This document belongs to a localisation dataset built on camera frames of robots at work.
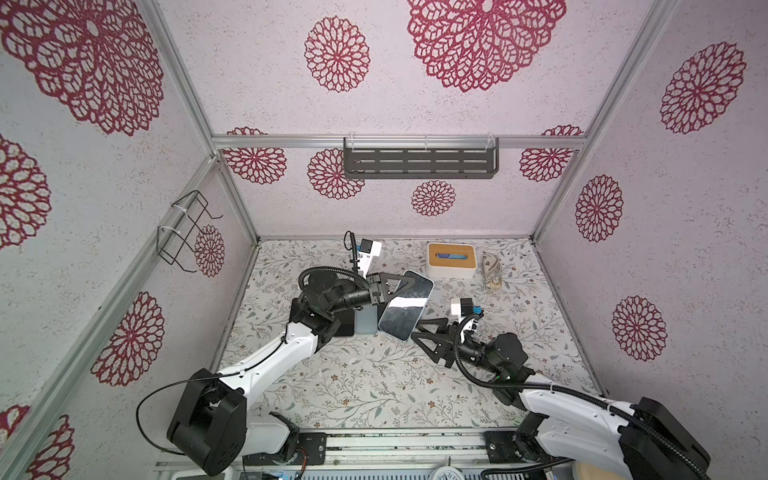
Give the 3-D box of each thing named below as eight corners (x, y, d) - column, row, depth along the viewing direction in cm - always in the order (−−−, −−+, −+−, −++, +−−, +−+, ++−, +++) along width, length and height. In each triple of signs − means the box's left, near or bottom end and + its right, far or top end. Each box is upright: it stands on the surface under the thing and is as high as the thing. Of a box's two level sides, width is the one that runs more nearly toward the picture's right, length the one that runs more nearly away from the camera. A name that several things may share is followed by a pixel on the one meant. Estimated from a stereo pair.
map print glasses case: (486, 291, 107) (489, 285, 104) (478, 258, 117) (480, 252, 114) (503, 291, 107) (506, 285, 104) (493, 258, 117) (496, 252, 114)
